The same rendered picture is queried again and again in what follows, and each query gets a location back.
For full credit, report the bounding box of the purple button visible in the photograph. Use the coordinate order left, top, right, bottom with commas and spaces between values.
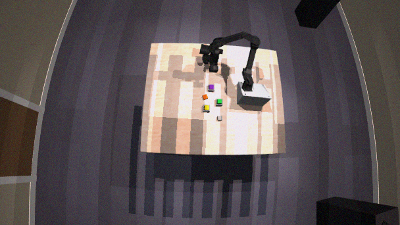
208, 84, 215, 91

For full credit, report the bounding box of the yellow button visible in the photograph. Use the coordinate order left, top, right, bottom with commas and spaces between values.
203, 105, 210, 112

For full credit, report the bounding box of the green button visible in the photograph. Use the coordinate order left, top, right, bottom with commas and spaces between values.
216, 99, 223, 106

